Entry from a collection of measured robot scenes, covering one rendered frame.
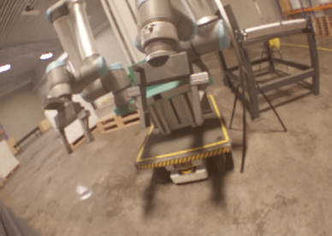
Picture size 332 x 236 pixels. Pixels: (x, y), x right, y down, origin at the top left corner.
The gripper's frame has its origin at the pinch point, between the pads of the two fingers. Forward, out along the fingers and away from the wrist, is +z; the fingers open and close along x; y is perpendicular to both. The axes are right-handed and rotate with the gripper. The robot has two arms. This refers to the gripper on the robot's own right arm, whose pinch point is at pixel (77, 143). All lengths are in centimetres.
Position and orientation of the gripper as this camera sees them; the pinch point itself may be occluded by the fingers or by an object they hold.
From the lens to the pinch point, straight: 54.4
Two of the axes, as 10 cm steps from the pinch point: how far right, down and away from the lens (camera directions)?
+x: -8.8, 4.5, 1.8
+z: 4.4, 8.9, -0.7
